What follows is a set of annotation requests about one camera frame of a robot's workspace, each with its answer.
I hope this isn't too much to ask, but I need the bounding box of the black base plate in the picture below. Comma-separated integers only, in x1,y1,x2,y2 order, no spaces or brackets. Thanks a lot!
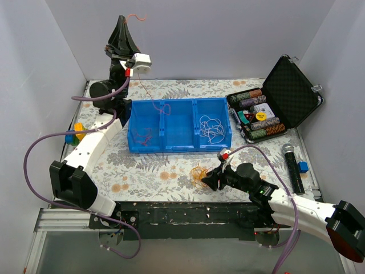
88,202,285,241

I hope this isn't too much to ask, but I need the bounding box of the blue bin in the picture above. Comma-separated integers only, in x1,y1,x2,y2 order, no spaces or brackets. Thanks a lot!
127,100,162,154
162,99,197,153
195,97,232,152

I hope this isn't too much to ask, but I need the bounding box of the colourful block stack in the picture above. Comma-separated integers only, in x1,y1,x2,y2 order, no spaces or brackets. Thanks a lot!
64,123,86,147

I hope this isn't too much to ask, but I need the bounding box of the left blue bin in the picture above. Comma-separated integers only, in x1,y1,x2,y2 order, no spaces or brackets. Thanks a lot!
127,100,162,154

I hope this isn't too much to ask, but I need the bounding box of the right blue bin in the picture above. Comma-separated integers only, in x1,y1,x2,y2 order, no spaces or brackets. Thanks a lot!
195,97,232,152

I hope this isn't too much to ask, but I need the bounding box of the black poker chip case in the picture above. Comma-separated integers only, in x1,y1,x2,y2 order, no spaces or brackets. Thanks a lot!
226,55,323,144

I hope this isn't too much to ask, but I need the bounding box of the black microphone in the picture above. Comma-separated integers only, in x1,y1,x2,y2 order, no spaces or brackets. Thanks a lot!
282,143,305,195

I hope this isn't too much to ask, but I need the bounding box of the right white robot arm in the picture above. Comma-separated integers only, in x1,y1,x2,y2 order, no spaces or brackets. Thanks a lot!
202,163,364,263

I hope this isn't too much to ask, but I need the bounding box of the middle blue bin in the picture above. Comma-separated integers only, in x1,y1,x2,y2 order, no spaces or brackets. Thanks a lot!
162,99,197,153

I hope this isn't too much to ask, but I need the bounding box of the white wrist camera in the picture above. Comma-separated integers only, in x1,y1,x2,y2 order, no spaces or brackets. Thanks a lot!
217,148,233,171
125,53,152,74

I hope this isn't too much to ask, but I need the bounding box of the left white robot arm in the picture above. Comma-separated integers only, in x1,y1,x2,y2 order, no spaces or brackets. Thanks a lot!
50,15,140,228

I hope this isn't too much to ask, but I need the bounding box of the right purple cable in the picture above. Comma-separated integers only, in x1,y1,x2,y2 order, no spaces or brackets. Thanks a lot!
228,144,300,274

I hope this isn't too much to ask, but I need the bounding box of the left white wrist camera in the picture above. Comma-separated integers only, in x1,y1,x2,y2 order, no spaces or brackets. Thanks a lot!
125,53,152,74

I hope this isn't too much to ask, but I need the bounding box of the small blue block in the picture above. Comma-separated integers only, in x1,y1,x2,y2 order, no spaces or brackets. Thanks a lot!
298,161,309,174

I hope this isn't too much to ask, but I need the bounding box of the white cable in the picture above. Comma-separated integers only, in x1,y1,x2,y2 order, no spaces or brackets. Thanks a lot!
198,115,226,143

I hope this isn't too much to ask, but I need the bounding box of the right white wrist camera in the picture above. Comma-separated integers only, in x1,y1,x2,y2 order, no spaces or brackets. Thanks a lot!
217,148,233,171

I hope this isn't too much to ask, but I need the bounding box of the yellow dealer chip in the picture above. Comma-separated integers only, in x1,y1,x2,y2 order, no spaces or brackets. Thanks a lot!
255,112,266,121

